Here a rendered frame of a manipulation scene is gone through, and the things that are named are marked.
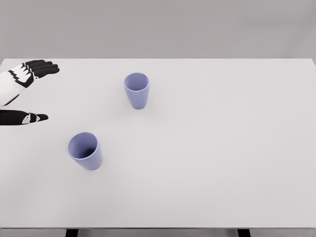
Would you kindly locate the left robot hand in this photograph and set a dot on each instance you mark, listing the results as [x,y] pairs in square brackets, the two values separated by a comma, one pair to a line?
[10,82]

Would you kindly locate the lavender blue cup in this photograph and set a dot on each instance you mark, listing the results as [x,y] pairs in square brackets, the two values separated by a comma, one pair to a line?
[136,95]
[86,155]

